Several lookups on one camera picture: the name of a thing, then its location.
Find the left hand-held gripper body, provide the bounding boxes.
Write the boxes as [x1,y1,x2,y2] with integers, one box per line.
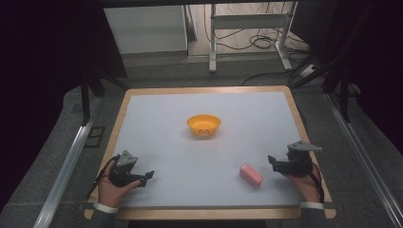
[108,149,147,188]

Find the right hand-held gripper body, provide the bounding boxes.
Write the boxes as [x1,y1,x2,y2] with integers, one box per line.
[275,140,323,177]

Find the pink rectangular block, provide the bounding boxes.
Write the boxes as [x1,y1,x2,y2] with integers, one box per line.
[239,162,264,188]

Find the orange plastic bowl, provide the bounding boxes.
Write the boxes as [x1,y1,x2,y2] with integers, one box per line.
[185,114,222,138]

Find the person's left hand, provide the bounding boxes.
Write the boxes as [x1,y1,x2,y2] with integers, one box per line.
[97,161,142,209]

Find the person's right hand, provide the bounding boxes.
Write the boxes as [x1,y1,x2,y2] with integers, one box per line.
[282,165,322,204]

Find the white table mat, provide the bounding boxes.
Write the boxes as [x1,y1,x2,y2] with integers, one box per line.
[108,91,315,209]

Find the black metal stand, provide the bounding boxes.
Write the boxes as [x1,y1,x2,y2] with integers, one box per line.
[79,70,131,127]
[293,53,359,124]

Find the white power strip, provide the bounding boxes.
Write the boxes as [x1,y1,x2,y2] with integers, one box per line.
[299,64,317,79]

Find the white cabinet panel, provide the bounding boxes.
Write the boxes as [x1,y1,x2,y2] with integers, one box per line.
[104,5,189,55]

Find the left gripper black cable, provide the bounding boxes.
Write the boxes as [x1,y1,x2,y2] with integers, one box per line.
[86,155,122,200]

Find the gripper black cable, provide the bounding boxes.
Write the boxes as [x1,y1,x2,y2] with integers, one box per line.
[86,155,122,200]
[308,161,325,204]

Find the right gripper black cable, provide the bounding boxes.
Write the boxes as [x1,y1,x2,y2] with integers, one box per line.
[308,161,325,204]

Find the aluminium rail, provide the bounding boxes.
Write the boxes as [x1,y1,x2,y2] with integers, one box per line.
[326,93,403,228]
[32,94,103,228]

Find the black floor cables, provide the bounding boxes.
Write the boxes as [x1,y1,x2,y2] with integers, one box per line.
[202,2,310,56]

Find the white metal desk frame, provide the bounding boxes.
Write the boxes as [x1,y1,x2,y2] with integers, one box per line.
[208,1,298,74]

